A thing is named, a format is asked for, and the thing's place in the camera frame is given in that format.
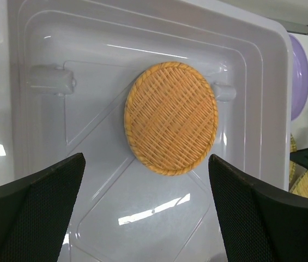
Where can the grey plastic bin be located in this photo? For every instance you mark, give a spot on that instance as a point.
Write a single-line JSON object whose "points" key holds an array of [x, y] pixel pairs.
{"points": [[66, 68]]}

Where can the purple plastic plate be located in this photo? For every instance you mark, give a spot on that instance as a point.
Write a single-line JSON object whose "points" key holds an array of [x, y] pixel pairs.
{"points": [[299, 78]]}

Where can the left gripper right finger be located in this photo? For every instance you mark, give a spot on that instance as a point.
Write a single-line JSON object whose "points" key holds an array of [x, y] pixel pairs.
{"points": [[259, 222]]}

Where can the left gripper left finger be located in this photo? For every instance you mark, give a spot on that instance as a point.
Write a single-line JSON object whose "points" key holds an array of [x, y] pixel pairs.
{"points": [[35, 211]]}

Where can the round bamboo tray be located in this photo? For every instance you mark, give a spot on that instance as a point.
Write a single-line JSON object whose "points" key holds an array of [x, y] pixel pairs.
{"points": [[293, 145]]}

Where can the round woven orange tray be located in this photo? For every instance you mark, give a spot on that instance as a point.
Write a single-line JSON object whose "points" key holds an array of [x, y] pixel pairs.
{"points": [[171, 118]]}

